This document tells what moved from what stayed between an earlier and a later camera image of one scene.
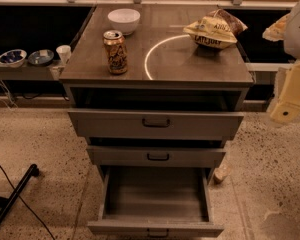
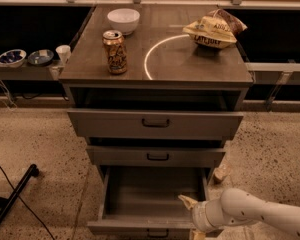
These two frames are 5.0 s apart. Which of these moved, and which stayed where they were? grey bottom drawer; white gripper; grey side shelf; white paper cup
Moved: white gripper
Stayed: white paper cup; grey bottom drawer; grey side shelf
